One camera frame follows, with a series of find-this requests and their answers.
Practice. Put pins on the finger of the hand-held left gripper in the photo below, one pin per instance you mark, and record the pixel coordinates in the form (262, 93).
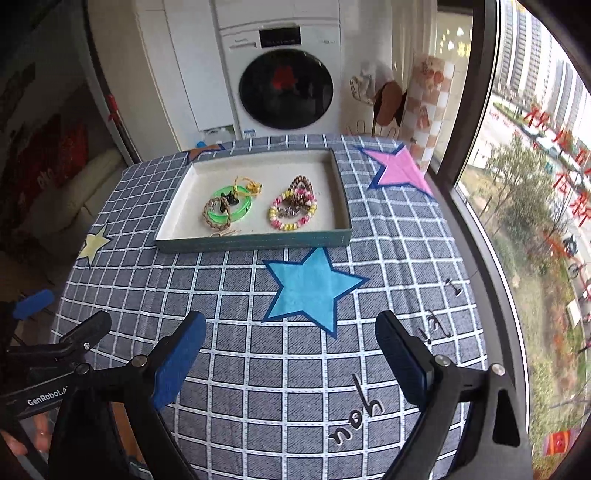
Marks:
(32, 304)
(83, 334)

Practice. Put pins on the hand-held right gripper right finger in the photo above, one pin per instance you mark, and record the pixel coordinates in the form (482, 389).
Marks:
(402, 364)

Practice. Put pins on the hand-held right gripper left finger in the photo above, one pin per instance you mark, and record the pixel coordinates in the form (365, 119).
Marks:
(180, 360)

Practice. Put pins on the beige shallow tray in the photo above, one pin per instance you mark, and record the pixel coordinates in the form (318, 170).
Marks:
(258, 221)

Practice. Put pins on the person's left hand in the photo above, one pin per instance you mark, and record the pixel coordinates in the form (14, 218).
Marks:
(39, 436)

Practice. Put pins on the grey checked cloth with stars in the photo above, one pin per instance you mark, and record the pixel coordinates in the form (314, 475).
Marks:
(286, 369)

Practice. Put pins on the white sofa cushion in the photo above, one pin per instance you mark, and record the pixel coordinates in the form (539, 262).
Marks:
(78, 198)

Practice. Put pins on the red decorated cloth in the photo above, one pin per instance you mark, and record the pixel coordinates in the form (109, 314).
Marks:
(51, 157)

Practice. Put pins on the white detergent bottle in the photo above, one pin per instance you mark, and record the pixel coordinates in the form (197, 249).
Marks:
(216, 134)

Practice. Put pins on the brown slipper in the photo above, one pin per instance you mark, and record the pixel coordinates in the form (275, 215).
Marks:
(387, 104)

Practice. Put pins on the white cabinet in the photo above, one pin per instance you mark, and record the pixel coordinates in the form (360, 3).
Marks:
(194, 64)

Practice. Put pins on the white washing machine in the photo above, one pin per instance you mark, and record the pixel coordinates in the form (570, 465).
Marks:
(281, 78)

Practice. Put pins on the dark window frame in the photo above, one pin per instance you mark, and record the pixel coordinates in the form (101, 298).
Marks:
(480, 184)

